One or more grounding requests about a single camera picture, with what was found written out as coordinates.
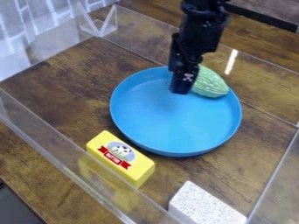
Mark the yellow butter block toy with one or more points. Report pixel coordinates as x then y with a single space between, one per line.
131 164

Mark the green bitter gourd toy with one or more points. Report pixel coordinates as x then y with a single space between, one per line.
210 85

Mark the blue round tray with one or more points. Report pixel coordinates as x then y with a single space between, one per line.
175 125

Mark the clear acrylic enclosure wall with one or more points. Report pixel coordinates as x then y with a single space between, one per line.
55 108

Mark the clear acrylic corner bracket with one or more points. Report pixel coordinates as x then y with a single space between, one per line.
99 23

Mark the white sheer curtain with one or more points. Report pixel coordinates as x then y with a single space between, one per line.
39 28

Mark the black baseboard strip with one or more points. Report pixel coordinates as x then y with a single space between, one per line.
277 22

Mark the white speckled foam block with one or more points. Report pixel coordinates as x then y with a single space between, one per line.
194 206

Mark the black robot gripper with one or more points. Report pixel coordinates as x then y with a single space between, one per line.
203 23

